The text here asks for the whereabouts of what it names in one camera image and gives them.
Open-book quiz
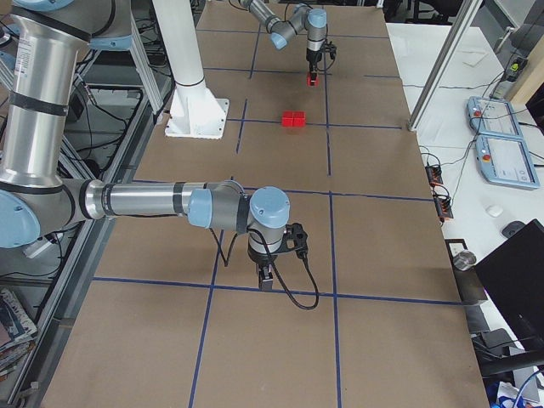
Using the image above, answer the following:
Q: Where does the teach pendant tablet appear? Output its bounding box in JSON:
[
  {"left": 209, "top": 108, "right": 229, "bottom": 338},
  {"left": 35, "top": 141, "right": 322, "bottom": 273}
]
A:
[
  {"left": 476, "top": 134, "right": 541, "bottom": 190},
  {"left": 467, "top": 96, "right": 523, "bottom": 138}
]

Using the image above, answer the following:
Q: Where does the black laptop computer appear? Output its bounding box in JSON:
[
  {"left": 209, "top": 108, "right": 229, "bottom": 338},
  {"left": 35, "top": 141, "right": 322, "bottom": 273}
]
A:
[{"left": 475, "top": 219, "right": 543, "bottom": 350}]

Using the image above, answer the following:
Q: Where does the upper teach pendant tablet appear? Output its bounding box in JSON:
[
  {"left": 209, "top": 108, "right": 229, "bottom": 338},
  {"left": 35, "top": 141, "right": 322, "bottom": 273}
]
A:
[{"left": 467, "top": 96, "right": 523, "bottom": 138}]

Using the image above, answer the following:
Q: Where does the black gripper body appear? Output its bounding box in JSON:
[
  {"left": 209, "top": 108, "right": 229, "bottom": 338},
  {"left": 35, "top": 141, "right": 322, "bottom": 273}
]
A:
[
  {"left": 247, "top": 221, "right": 308, "bottom": 292},
  {"left": 306, "top": 40, "right": 337, "bottom": 74}
]

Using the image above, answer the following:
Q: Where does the small metal cup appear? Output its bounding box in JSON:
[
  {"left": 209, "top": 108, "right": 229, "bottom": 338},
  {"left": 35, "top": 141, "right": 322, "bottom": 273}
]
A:
[{"left": 452, "top": 249, "right": 477, "bottom": 271}]

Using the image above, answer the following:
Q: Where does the lower teach pendant tablet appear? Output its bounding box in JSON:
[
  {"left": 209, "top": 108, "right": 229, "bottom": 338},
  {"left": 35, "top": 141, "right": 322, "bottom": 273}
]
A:
[{"left": 476, "top": 134, "right": 541, "bottom": 190}]

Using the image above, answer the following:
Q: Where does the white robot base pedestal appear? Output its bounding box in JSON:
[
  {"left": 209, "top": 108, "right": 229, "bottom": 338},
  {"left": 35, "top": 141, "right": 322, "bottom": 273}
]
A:
[{"left": 153, "top": 0, "right": 230, "bottom": 139}]

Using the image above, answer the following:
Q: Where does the orange black connector box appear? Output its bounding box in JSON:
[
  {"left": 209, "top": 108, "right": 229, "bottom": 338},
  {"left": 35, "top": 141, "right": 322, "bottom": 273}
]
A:
[{"left": 425, "top": 164, "right": 444, "bottom": 187}]

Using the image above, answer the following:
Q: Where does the white power strip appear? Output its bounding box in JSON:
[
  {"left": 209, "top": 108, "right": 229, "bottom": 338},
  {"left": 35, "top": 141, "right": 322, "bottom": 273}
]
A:
[{"left": 22, "top": 237, "right": 58, "bottom": 259}]

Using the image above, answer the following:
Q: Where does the stack of magazines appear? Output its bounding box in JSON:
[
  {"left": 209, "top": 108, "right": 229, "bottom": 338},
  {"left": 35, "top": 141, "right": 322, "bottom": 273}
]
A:
[{"left": 1, "top": 287, "right": 37, "bottom": 381}]

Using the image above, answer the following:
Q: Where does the grey computer mouse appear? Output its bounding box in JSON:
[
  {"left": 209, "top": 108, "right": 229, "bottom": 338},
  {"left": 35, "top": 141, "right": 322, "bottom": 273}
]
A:
[{"left": 501, "top": 220, "right": 525, "bottom": 239}]

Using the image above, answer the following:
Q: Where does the aluminium frame post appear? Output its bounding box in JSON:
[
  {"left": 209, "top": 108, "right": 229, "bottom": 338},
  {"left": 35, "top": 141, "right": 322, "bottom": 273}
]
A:
[{"left": 408, "top": 0, "right": 483, "bottom": 131}]

